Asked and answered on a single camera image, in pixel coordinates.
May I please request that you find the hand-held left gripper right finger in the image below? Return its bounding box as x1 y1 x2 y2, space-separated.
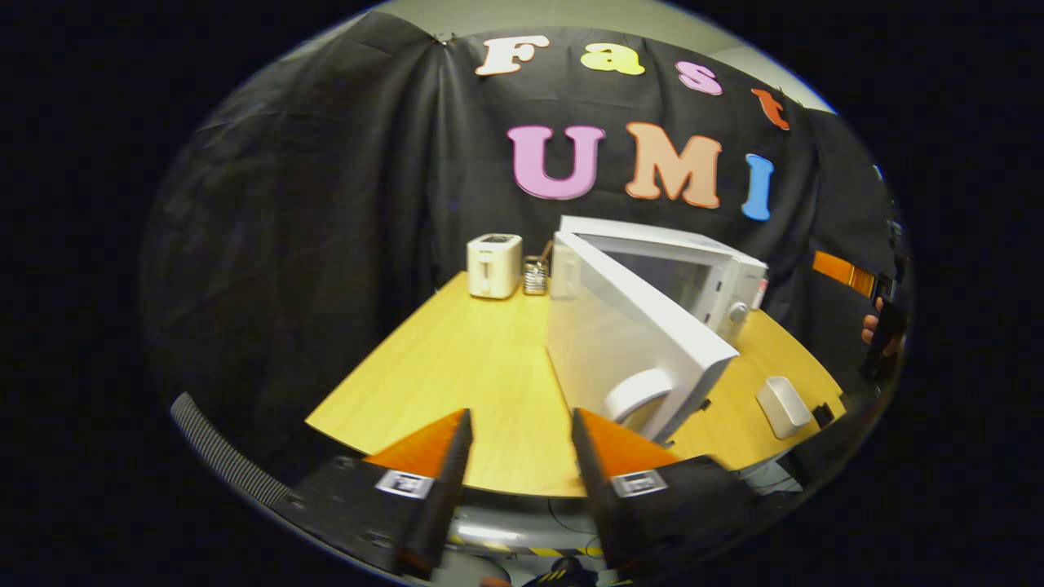
571 408 776 572

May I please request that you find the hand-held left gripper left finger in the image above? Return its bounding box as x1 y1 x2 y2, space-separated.
273 408 474 576

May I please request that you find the white microwave oven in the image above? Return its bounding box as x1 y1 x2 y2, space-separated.
545 215 769 445

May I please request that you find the white rectangular tray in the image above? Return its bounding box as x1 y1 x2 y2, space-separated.
756 376 813 441

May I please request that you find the metal utensil holder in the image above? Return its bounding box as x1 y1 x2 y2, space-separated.
523 241 554 296

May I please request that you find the white toaster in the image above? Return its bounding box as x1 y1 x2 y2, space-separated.
467 233 524 300

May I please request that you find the black backdrop cloth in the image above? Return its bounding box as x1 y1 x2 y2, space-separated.
139 10 910 490

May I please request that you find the grey ribbed hose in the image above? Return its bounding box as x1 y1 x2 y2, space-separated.
171 393 290 506

